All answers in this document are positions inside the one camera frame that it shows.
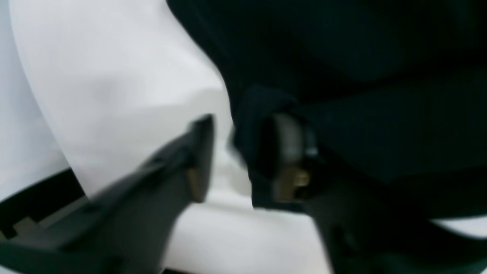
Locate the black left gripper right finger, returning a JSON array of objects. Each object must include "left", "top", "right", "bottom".
[{"left": 267, "top": 114, "right": 486, "bottom": 274}]

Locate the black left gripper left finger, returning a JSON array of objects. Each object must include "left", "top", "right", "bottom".
[{"left": 1, "top": 114, "right": 214, "bottom": 274}]

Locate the black T-shirt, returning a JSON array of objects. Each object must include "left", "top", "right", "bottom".
[{"left": 167, "top": 0, "right": 486, "bottom": 218}]

